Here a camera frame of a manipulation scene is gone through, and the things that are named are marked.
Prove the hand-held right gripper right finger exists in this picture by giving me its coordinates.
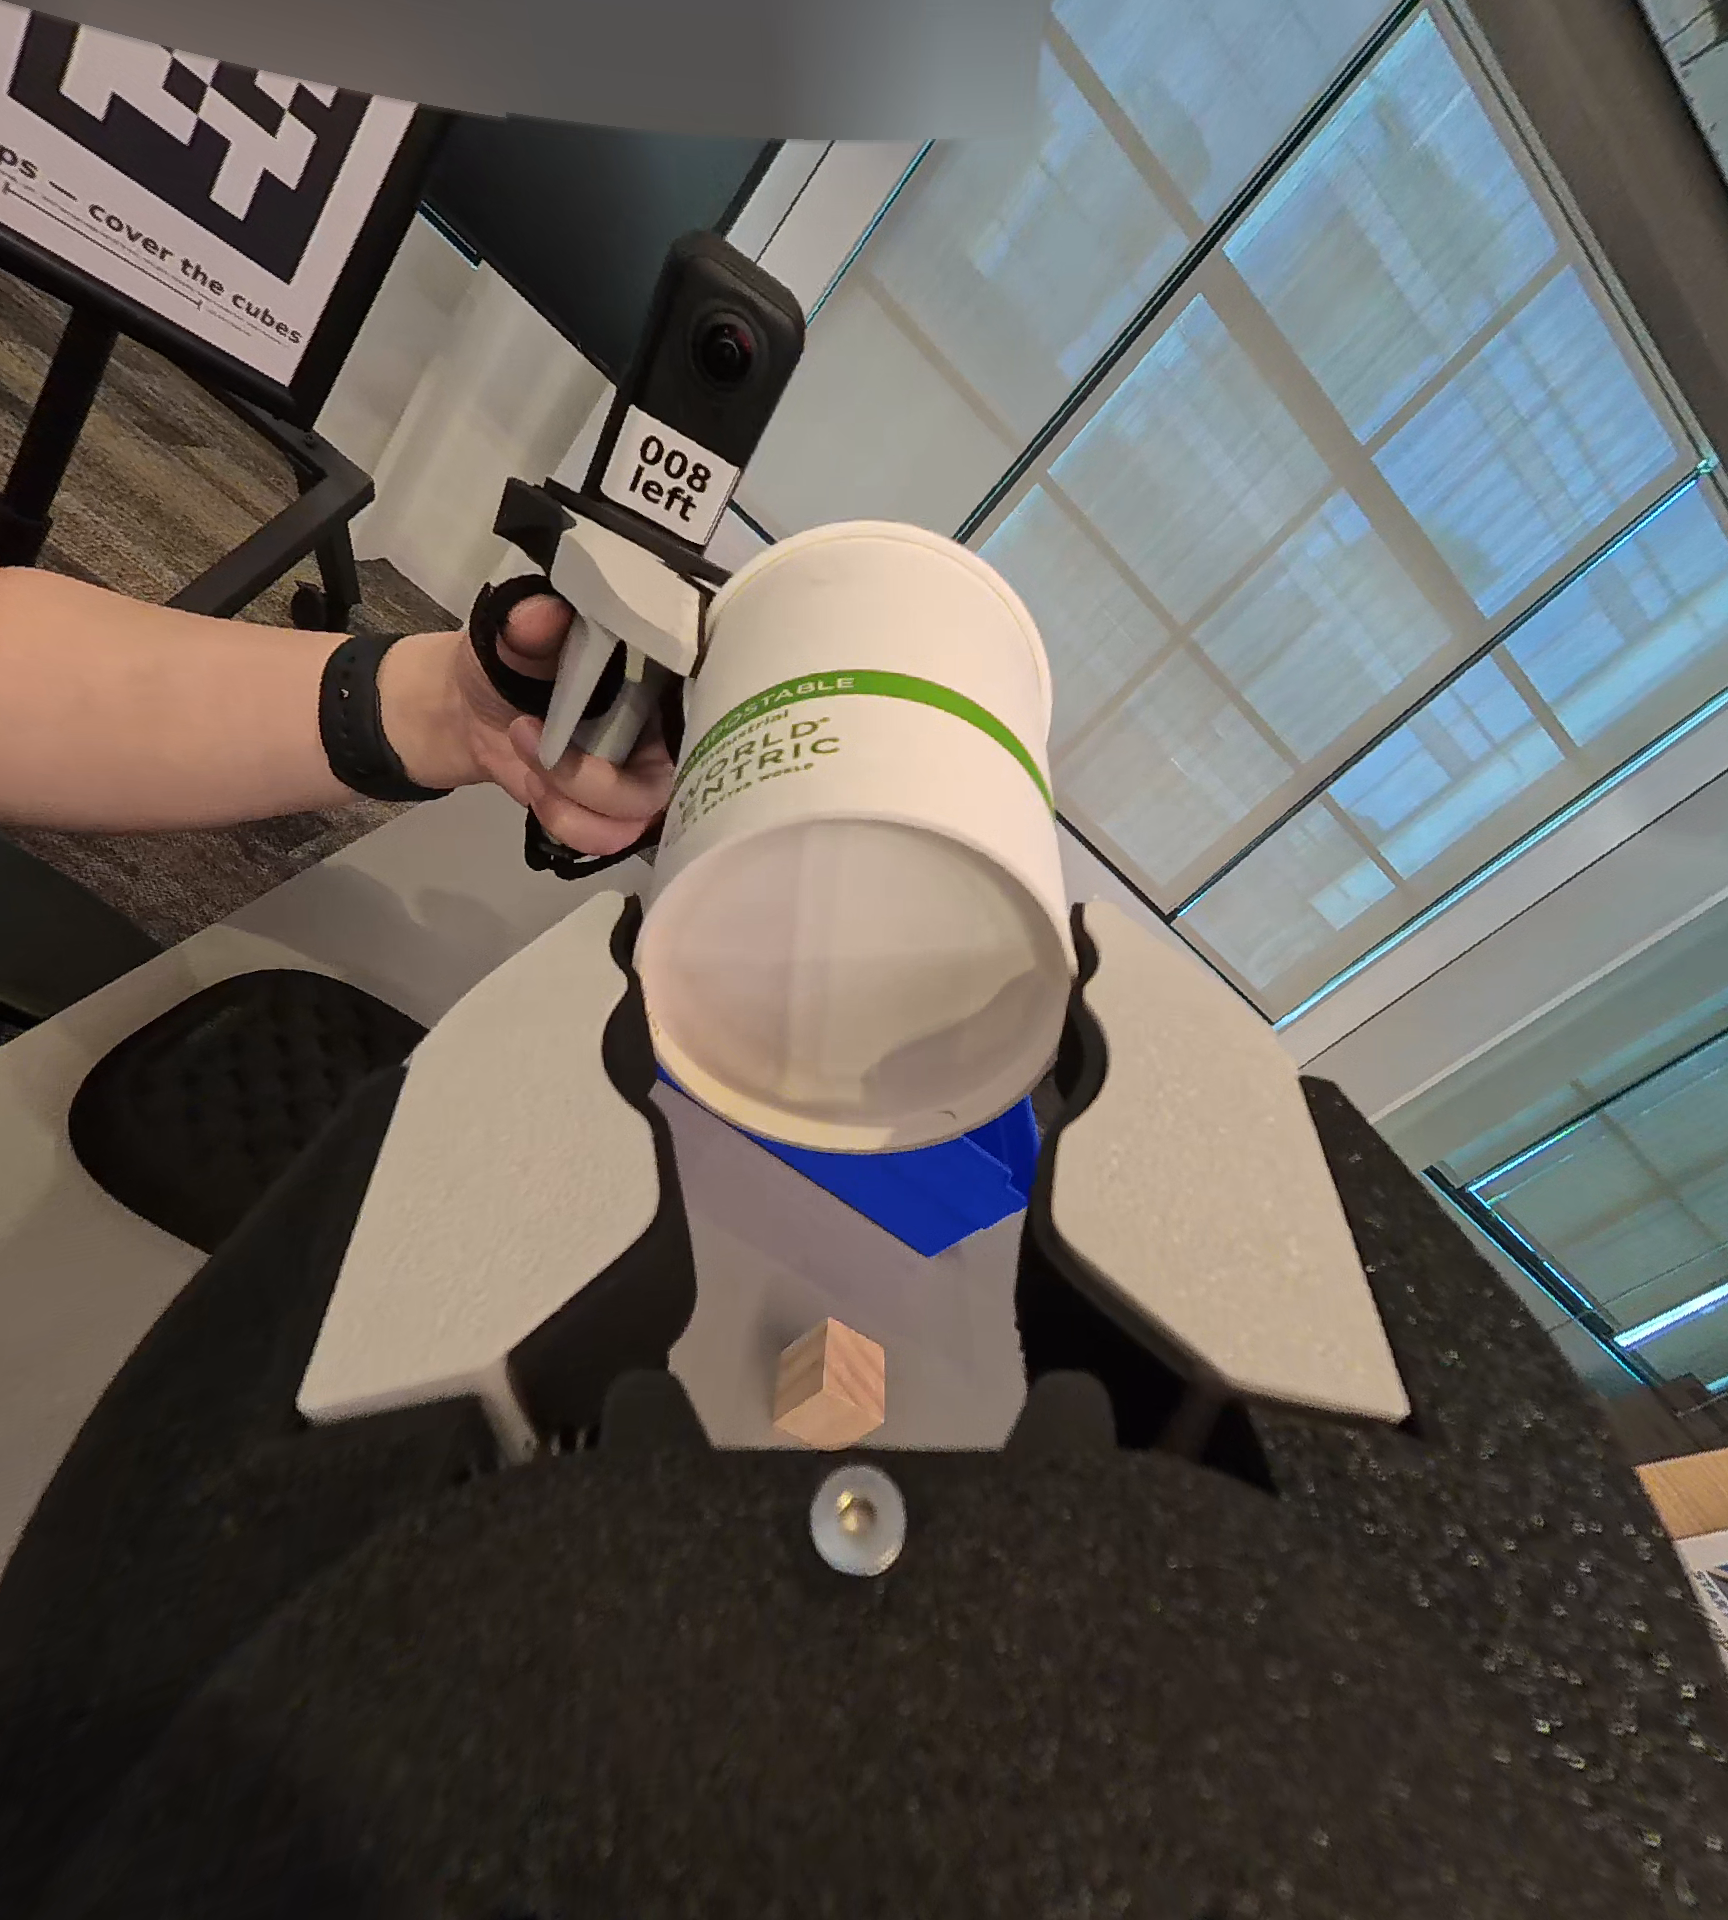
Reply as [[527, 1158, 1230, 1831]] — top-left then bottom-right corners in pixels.
[[1018, 895, 1415, 1464]]

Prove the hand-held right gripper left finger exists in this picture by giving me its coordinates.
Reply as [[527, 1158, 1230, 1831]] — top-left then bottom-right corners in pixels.
[[294, 892, 694, 1471]]

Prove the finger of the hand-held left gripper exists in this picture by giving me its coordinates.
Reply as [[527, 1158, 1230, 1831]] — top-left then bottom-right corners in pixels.
[[548, 531, 708, 674]]

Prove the blue plastic bin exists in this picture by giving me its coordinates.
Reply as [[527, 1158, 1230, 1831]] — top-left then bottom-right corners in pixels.
[[655, 1062, 1042, 1259]]

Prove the white paper cup green band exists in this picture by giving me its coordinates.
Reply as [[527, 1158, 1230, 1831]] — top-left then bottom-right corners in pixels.
[[630, 516, 1081, 1158]]

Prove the person's left forearm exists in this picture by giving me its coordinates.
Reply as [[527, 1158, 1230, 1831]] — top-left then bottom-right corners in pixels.
[[0, 434, 357, 838]]

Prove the person's left hand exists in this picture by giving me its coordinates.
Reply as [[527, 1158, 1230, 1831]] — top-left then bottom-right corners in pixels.
[[426, 594, 687, 860]]

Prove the black quilted wrist rest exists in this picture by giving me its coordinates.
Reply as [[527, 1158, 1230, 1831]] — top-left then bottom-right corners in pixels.
[[68, 966, 433, 1259]]

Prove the black wristband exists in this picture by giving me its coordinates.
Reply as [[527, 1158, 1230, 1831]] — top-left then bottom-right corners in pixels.
[[318, 629, 454, 801]]

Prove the small wooden cube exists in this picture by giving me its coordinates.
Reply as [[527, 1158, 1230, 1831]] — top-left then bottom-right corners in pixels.
[[774, 1319, 891, 1452]]

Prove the black framed marker sign stand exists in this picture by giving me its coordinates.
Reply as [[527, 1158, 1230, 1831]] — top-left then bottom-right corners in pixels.
[[0, 0, 451, 569]]

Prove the white framed glass window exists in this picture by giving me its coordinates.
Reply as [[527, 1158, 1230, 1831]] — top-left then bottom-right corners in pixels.
[[721, 0, 1728, 1038]]

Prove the dark rolling frame with casters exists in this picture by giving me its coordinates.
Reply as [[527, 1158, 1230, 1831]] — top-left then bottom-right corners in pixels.
[[115, 322, 374, 629]]

